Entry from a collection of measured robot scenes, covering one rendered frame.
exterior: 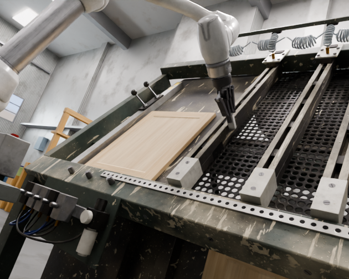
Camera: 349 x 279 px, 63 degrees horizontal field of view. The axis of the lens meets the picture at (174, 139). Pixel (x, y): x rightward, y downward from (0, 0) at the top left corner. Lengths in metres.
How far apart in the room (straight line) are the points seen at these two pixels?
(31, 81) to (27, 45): 11.13
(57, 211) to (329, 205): 0.85
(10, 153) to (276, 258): 1.18
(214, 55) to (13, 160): 1.01
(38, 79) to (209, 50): 11.59
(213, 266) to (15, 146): 1.01
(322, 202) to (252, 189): 0.18
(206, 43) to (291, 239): 0.67
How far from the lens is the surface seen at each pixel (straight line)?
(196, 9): 1.21
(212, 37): 1.03
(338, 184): 0.86
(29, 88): 12.27
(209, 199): 0.88
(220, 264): 1.06
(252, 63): 1.88
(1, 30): 12.28
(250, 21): 6.11
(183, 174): 0.97
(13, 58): 1.20
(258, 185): 0.86
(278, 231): 0.77
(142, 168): 1.20
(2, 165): 1.48
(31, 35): 1.22
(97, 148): 1.49
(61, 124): 5.73
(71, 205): 1.11
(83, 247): 1.03
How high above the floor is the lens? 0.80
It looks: 15 degrees up
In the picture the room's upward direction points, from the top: 18 degrees clockwise
